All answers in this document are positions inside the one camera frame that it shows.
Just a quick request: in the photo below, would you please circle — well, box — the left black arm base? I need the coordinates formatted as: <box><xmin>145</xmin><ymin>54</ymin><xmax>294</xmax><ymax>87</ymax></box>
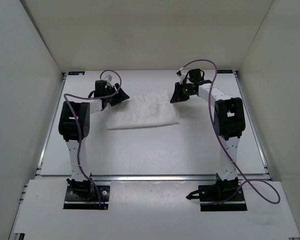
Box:
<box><xmin>63</xmin><ymin>178</ymin><xmax>111</xmax><ymax>211</ymax></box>

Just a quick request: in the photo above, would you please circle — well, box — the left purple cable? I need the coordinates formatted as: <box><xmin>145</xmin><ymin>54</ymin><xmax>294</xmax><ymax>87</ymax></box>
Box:
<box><xmin>63</xmin><ymin>69</ymin><xmax>123</xmax><ymax>210</ymax></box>

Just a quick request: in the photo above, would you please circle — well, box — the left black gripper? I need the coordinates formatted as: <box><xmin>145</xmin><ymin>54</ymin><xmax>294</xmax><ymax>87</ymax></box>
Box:
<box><xmin>104</xmin><ymin>83</ymin><xmax>129</xmax><ymax>108</ymax></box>

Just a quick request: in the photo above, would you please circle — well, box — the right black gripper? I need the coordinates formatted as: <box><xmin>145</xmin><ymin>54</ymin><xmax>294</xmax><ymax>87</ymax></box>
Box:
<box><xmin>170</xmin><ymin>82</ymin><xmax>195</xmax><ymax>104</ymax></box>

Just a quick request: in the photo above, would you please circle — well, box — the blue label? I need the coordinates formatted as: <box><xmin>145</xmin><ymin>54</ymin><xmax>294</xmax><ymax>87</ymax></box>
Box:
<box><xmin>217</xmin><ymin>69</ymin><xmax>233</xmax><ymax>74</ymax></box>
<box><xmin>67</xmin><ymin>71</ymin><xmax>85</xmax><ymax>76</ymax></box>

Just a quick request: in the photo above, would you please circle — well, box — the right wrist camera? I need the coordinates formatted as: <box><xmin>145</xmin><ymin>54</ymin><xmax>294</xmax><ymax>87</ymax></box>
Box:
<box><xmin>176</xmin><ymin>70</ymin><xmax>188</xmax><ymax>85</ymax></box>

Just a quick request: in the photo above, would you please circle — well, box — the right blue label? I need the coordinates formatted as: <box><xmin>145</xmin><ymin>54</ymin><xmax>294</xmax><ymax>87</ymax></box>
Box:
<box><xmin>217</xmin><ymin>69</ymin><xmax>233</xmax><ymax>74</ymax></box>

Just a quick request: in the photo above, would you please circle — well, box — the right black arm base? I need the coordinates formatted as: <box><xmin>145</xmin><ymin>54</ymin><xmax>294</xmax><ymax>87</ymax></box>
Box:
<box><xmin>186</xmin><ymin>176</ymin><xmax>248</xmax><ymax>212</ymax></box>

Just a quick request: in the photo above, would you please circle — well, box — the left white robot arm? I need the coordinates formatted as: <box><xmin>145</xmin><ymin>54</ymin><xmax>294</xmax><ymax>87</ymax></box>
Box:
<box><xmin>58</xmin><ymin>79</ymin><xmax>130</xmax><ymax>199</ymax></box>

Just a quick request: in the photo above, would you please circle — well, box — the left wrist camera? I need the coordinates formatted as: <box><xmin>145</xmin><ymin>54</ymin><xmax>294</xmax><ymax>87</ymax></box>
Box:
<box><xmin>103</xmin><ymin>74</ymin><xmax>113</xmax><ymax>83</ymax></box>

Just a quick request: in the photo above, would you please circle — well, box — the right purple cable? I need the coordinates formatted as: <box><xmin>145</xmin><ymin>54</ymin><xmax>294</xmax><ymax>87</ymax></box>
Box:
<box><xmin>181</xmin><ymin>58</ymin><xmax>282</xmax><ymax>206</ymax></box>

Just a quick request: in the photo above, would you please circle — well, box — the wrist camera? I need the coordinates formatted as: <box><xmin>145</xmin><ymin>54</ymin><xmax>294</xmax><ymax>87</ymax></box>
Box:
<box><xmin>176</xmin><ymin>70</ymin><xmax>188</xmax><ymax>85</ymax></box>
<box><xmin>103</xmin><ymin>74</ymin><xmax>113</xmax><ymax>83</ymax></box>

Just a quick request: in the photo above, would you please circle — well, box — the purple cable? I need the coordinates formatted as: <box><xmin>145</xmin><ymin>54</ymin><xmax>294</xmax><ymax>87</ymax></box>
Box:
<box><xmin>63</xmin><ymin>69</ymin><xmax>123</xmax><ymax>210</ymax></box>
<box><xmin>181</xmin><ymin>58</ymin><xmax>282</xmax><ymax>206</ymax></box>

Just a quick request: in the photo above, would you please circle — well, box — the white skirt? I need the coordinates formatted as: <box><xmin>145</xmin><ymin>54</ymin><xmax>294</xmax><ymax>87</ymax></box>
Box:
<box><xmin>104</xmin><ymin>90</ymin><xmax>180</xmax><ymax>130</ymax></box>

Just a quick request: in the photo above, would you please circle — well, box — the left blue label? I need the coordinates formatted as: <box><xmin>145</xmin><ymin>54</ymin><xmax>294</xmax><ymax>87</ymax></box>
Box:
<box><xmin>67</xmin><ymin>71</ymin><xmax>85</xmax><ymax>76</ymax></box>

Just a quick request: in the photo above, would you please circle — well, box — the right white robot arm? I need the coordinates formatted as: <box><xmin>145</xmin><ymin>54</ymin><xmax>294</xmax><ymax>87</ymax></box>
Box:
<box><xmin>170</xmin><ymin>68</ymin><xmax>246</xmax><ymax>181</ymax></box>

